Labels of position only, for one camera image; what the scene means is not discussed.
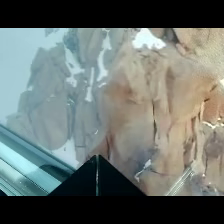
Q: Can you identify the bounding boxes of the silver frame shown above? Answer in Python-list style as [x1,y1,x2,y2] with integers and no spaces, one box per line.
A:
[0,123,76,197]

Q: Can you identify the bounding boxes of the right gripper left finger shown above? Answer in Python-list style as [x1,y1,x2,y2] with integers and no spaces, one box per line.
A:
[48,154,98,197]

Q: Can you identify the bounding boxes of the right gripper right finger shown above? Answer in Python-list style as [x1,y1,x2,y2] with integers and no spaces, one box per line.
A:
[97,154,146,197]

